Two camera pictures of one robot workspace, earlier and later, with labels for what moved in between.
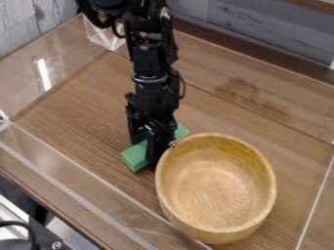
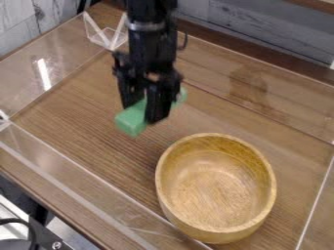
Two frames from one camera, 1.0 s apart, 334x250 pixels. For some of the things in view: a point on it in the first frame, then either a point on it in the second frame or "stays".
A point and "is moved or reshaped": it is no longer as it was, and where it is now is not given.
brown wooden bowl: x=216 y=187 stays
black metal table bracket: x=46 y=240 stays
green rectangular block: x=137 y=155 is moved or reshaped
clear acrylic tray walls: x=65 y=83 stays
